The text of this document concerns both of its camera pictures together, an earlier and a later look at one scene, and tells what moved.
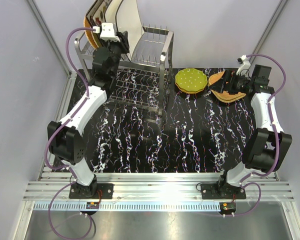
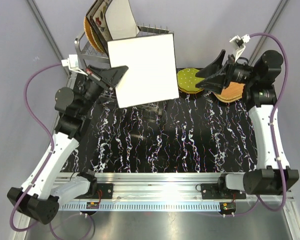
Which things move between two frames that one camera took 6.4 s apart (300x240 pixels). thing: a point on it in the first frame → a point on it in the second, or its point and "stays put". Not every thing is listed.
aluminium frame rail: [148, 191] stays put
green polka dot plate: [191, 79] stays put
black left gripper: [123, 44] → [111, 76]
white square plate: [128, 19] → [152, 75]
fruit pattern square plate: [96, 14] stays put
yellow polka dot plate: [186, 92] stays put
